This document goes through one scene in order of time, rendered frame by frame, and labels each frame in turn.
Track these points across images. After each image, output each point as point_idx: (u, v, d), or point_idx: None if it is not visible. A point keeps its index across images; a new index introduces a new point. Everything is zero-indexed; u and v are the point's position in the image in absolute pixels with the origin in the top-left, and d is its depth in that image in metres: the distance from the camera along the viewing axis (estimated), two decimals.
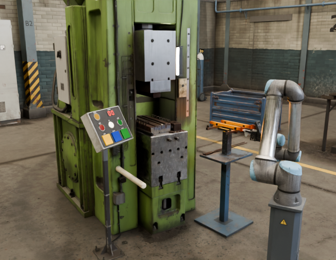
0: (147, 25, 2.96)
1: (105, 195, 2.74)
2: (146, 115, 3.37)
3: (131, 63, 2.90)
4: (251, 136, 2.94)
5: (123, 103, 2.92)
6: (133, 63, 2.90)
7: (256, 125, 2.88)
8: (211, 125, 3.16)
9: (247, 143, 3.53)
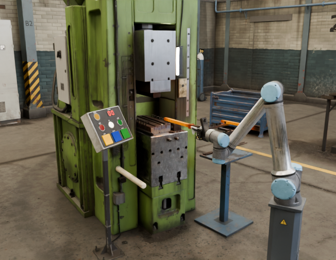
0: (147, 25, 2.96)
1: (105, 195, 2.74)
2: (146, 115, 3.37)
3: (131, 63, 2.90)
4: (197, 134, 2.59)
5: (123, 103, 2.92)
6: (133, 63, 2.90)
7: (201, 122, 2.52)
8: (211, 125, 3.16)
9: (247, 143, 3.53)
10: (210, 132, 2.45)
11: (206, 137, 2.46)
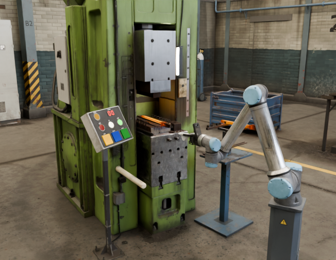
0: (147, 25, 2.96)
1: (105, 195, 2.74)
2: (146, 115, 3.37)
3: (131, 63, 2.90)
4: (190, 139, 2.67)
5: (123, 103, 2.92)
6: (133, 63, 2.90)
7: (194, 127, 2.61)
8: (211, 125, 3.16)
9: (247, 143, 3.53)
10: (202, 136, 2.53)
11: (199, 142, 2.55)
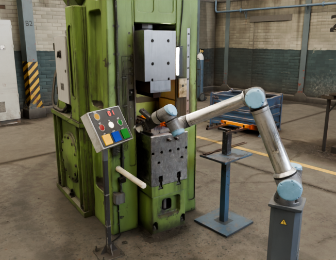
0: (147, 25, 2.96)
1: (105, 195, 2.74)
2: None
3: (131, 63, 2.90)
4: (143, 128, 2.52)
5: (123, 103, 2.92)
6: (133, 63, 2.90)
7: (141, 111, 2.50)
8: (211, 125, 3.16)
9: (247, 143, 3.53)
10: (155, 112, 2.43)
11: (154, 118, 2.43)
